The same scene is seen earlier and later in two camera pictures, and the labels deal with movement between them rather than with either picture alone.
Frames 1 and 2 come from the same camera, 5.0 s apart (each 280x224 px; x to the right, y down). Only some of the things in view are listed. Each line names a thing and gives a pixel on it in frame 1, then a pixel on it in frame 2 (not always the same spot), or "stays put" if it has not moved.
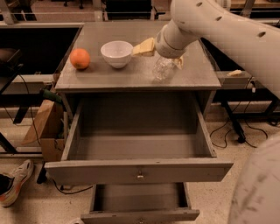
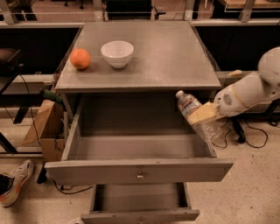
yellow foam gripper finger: (146, 48) to (207, 112)
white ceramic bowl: (117, 53) stays put
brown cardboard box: (48, 125) stays put
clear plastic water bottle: (163, 69) to (207, 131)
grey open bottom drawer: (139, 203) stays put
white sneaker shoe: (11, 181) stays put
